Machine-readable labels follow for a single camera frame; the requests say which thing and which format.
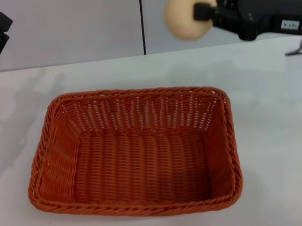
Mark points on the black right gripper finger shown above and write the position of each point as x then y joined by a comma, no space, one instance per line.
203,10
226,24

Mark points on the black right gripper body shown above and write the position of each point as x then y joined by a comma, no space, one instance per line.
265,14

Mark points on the orange woven plastic basket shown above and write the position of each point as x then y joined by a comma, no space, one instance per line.
134,163

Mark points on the pale artificial peach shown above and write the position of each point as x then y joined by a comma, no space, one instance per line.
180,15

